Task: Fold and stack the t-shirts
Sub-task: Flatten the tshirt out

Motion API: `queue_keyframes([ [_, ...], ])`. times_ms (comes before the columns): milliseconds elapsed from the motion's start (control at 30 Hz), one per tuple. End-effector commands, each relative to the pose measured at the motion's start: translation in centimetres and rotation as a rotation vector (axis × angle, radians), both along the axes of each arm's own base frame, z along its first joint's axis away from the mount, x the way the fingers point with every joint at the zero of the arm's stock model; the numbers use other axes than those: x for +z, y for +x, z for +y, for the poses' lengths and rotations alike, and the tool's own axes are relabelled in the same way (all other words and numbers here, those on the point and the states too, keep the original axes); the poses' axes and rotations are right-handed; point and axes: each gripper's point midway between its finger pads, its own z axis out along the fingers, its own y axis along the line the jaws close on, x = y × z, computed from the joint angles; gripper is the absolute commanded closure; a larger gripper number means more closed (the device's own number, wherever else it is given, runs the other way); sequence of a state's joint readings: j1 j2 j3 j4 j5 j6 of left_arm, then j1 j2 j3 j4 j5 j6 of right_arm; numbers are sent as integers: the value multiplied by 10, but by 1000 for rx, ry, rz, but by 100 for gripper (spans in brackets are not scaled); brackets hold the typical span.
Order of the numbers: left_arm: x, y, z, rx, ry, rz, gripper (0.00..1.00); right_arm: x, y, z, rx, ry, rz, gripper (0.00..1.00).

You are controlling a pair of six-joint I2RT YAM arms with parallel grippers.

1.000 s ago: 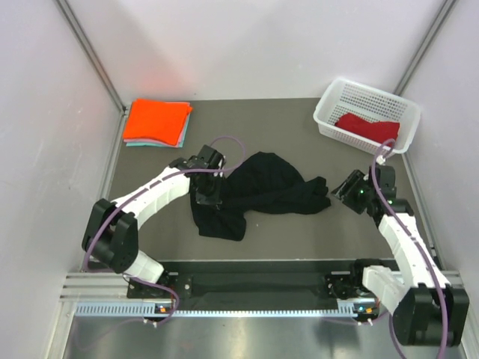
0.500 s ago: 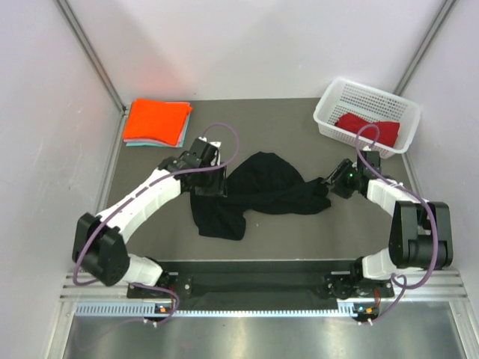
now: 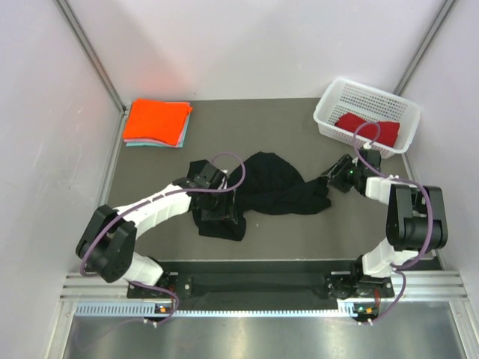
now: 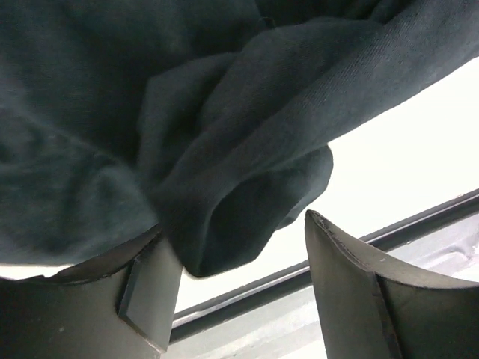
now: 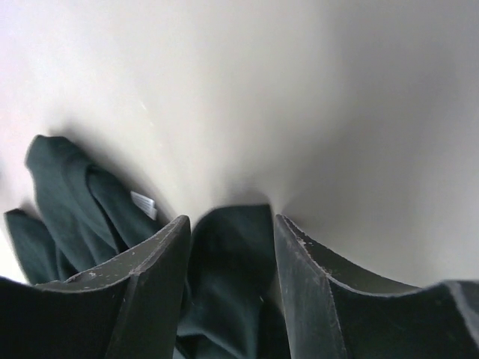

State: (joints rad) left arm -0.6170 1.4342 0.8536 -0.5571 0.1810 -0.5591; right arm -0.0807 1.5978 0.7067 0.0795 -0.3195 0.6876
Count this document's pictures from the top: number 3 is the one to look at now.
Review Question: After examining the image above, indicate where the grey slotted cable duct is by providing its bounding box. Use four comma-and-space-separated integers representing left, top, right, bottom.
74, 301, 375, 318

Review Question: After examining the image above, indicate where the red t shirt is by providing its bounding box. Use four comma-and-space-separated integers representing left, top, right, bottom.
335, 113, 400, 147

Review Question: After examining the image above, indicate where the right aluminium corner post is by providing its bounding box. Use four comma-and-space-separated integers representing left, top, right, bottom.
393, 0, 459, 96

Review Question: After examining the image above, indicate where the orange folded t shirt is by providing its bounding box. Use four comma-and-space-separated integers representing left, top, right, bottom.
122, 99, 193, 148

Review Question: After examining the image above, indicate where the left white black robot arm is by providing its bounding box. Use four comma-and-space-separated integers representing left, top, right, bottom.
76, 161, 238, 297

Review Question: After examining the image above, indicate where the white plastic basket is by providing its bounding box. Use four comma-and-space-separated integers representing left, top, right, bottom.
313, 77, 421, 159

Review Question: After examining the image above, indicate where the left aluminium corner post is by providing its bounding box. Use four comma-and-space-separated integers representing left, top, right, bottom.
53, 0, 126, 113

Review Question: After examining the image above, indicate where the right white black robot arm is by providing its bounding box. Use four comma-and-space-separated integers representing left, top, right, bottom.
322, 149, 448, 296

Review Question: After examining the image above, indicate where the aluminium corner post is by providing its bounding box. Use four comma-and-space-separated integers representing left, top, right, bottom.
53, 0, 126, 113
393, 0, 459, 96

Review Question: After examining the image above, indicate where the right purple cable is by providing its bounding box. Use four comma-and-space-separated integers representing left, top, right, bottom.
329, 120, 439, 325

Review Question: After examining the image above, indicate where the black t shirt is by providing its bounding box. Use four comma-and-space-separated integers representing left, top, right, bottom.
192, 152, 332, 242

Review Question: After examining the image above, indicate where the aluminium frame rail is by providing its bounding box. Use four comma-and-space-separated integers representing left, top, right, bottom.
60, 271, 467, 303

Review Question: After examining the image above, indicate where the purple cable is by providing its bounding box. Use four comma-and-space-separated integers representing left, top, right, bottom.
329, 120, 439, 325
74, 151, 249, 349

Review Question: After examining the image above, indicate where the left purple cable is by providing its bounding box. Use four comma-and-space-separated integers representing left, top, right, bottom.
74, 151, 249, 349

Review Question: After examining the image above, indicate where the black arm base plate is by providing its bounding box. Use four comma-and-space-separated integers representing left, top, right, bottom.
126, 261, 394, 310

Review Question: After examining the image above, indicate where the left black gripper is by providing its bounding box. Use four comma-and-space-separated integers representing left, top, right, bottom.
201, 187, 237, 224

